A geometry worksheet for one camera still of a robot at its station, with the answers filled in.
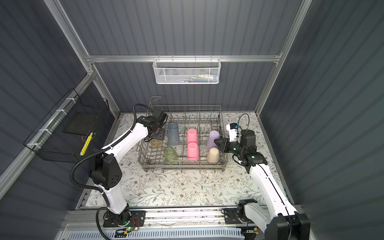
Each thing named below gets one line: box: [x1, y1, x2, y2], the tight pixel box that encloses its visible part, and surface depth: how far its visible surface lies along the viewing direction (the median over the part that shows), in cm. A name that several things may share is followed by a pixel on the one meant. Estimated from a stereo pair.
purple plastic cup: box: [207, 130, 220, 149], surface depth 89 cm
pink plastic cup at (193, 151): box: [187, 141, 200, 162], surface depth 88 cm
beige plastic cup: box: [207, 146, 220, 164], surface depth 84 cm
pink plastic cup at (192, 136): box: [186, 128, 199, 145], surface depth 93 cm
